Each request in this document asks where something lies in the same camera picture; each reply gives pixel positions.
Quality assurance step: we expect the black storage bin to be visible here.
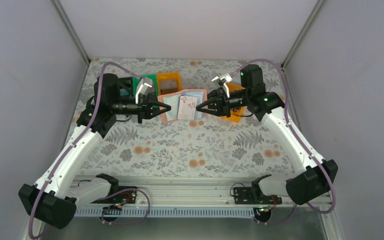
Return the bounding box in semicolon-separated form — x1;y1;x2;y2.
118;77;135;99

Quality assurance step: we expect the white floral credit card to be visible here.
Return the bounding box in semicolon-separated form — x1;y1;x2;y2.
177;96;198;120

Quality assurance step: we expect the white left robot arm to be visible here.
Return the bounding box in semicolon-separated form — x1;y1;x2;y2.
18;73;171;231

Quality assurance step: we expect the green storage bin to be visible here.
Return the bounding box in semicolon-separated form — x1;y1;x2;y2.
132;74;159;97

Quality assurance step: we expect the floral tablecloth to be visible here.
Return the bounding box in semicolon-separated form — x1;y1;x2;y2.
69;57;296;178

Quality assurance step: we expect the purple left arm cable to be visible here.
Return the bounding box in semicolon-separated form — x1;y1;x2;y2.
27;61;142;240

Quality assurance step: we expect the aluminium mounting rail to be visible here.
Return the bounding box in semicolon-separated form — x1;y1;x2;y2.
34;175;334;220

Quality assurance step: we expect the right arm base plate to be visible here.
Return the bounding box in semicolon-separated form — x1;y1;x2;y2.
233;186;283;205

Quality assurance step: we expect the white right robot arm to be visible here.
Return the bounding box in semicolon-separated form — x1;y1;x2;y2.
196;64;339;205

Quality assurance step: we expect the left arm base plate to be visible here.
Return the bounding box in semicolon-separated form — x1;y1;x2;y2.
92;186;137;204

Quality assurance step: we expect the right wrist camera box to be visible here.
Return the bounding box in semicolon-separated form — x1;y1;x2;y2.
211;73;232;99

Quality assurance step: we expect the orange storage bin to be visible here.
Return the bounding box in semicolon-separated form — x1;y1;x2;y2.
221;83;245;123

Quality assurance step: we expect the yellow storage bin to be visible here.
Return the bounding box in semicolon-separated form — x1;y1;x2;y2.
156;71;183;95

